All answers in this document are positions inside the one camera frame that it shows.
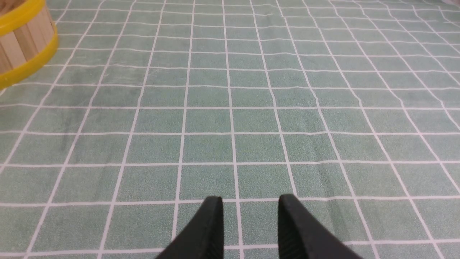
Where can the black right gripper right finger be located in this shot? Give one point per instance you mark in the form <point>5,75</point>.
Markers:
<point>302,236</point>

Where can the green checkered tablecloth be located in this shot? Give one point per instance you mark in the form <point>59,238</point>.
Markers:
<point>150,106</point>

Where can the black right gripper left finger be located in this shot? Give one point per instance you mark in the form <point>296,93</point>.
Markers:
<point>203,236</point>

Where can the bamboo steamer basket yellow rim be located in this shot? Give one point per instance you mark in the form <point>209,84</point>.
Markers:
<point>28,39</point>

